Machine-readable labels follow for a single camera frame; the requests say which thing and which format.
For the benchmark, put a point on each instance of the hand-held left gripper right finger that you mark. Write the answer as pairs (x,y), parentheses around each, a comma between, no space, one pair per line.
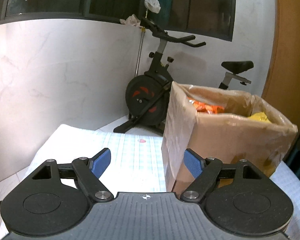
(193,163)

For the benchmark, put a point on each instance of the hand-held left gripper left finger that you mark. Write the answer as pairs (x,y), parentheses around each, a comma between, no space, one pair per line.
(101,163)

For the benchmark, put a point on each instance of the brown cardboard box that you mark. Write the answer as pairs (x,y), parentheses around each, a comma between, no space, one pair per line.
(227,135)

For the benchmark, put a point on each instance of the orange snack packet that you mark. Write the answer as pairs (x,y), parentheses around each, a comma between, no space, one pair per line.
(206,107)

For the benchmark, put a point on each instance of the white checked tablecloth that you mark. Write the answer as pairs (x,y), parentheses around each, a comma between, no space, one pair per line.
(130,155)

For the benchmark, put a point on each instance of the black exercise bike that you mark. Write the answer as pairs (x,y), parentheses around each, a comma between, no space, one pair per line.
(145,97)

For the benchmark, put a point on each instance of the metal pole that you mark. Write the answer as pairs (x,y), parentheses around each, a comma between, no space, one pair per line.
(139,55)

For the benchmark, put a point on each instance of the orange wooden door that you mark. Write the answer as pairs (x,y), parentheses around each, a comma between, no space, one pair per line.
(290,55)

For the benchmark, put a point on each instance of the crumpled white cloth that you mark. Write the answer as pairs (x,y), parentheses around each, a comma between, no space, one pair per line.
(131,20)

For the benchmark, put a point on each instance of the white plastic bag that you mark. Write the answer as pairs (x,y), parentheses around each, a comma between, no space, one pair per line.
(152,4)

